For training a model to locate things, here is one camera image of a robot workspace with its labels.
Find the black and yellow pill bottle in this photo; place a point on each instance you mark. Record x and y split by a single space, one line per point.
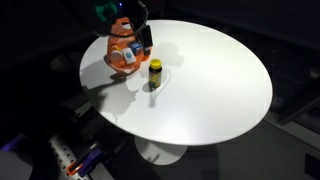
155 74

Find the white table pedestal base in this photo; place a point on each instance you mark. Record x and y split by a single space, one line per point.
160 151

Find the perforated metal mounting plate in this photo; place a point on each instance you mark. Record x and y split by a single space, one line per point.
65 155

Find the small blue box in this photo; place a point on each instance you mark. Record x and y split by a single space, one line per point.
135 47

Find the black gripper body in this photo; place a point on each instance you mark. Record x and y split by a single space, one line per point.
128 11

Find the orange and purple clamp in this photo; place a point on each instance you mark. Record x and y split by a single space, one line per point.
84 163

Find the orange plastic bag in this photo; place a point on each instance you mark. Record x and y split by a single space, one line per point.
115 65

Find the amber bottle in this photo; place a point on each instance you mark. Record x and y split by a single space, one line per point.
116 54

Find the dark rectangular flat container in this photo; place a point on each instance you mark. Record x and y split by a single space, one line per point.
147 40

